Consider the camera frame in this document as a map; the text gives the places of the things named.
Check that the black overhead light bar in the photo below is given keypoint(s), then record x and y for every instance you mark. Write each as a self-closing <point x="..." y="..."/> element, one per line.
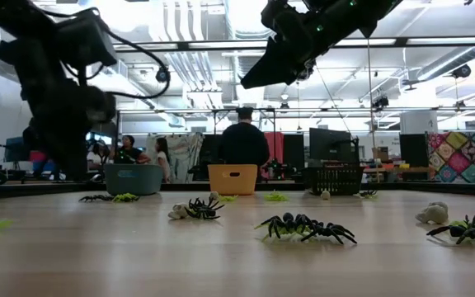
<point x="204" y="44"/>

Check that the black upright panel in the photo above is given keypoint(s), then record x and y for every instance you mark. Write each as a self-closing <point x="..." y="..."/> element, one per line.
<point x="412" y="149"/>

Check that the black hanging camera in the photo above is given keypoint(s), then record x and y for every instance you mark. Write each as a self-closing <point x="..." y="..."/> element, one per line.
<point x="462" y="71"/>
<point x="162" y="75"/>
<point x="381" y="102"/>
<point x="309" y="72"/>

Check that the black backdrop panel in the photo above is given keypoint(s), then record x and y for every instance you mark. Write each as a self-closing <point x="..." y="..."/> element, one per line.
<point x="293" y="150"/>
<point x="210" y="152"/>

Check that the colourful patchwork quilt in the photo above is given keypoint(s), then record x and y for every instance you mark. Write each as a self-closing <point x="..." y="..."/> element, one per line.
<point x="464" y="156"/>

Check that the brown cardboard box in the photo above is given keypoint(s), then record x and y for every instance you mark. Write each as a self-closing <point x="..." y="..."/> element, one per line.
<point x="382" y="153"/>

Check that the yellow plastic bin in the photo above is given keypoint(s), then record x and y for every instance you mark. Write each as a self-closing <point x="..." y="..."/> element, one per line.
<point x="232" y="185"/>

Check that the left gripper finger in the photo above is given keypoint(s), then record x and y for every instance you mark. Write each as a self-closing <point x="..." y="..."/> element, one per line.
<point x="52" y="152"/>
<point x="78" y="152"/>

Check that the red cloth backdrop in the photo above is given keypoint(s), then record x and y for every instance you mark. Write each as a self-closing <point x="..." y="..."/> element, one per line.
<point x="276" y="144"/>

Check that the white round column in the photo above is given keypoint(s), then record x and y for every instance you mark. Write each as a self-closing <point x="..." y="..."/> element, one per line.
<point x="419" y="119"/>

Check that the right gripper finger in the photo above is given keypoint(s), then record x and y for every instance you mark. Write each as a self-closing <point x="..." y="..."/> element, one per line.
<point x="264" y="66"/>
<point x="293" y="72"/>

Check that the large black computer monitor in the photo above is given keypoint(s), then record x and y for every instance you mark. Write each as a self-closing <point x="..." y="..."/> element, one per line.
<point x="330" y="144"/>

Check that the black slotted plastic basket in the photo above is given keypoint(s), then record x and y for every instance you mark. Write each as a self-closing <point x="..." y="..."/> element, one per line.
<point x="334" y="181"/>

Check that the silver ribbed ceiling duct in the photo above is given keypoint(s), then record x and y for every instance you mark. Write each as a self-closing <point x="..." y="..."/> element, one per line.
<point x="245" y="24"/>

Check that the grey round ceiling duct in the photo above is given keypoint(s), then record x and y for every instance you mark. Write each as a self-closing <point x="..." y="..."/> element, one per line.
<point x="448" y="62"/>

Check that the black background robot arm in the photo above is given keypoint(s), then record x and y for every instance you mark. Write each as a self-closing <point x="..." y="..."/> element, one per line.
<point x="276" y="169"/>

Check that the person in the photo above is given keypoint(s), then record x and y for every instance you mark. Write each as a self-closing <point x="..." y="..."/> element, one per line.
<point x="129" y="153"/>
<point x="162" y="156"/>
<point x="243" y="142"/>

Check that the small black computer monitor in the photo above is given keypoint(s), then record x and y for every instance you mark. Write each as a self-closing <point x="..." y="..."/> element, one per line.
<point x="15" y="148"/>

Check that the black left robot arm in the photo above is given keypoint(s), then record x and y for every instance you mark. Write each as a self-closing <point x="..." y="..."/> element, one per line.
<point x="15" y="41"/>

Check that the teal plastic bin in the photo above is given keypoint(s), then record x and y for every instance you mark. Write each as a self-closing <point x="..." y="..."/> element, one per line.
<point x="134" y="179"/>

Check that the black plastic toy spider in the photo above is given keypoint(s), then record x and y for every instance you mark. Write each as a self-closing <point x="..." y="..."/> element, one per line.
<point x="287" y="224"/>
<point x="367" y="192"/>
<point x="468" y="233"/>
<point x="96" y="198"/>
<point x="330" y="232"/>
<point x="203" y="208"/>

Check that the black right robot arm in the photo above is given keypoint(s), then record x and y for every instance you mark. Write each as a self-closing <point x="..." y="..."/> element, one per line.
<point x="386" y="8"/>

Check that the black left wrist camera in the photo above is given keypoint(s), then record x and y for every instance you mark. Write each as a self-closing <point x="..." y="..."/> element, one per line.
<point x="85" y="39"/>

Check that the white green patterned cloth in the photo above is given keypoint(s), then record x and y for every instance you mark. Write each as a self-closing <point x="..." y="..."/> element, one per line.
<point x="184" y="152"/>

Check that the thin vertical pole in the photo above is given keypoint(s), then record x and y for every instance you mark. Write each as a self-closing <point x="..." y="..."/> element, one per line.
<point x="370" y="82"/>

